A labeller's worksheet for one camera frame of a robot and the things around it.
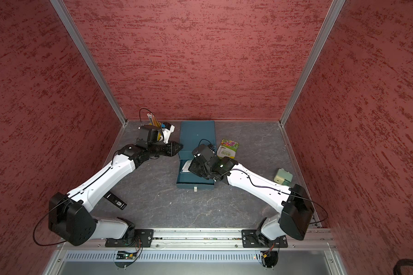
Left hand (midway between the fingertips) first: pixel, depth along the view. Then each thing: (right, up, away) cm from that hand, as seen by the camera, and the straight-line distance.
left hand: (179, 151), depth 80 cm
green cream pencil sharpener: (+54, -15, +9) cm, 57 cm away
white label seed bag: (+3, -8, -1) cm, 9 cm away
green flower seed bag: (+26, -1, +26) cm, 36 cm away
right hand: (+5, -9, -4) cm, 11 cm away
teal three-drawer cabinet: (+6, +8, +4) cm, 11 cm away
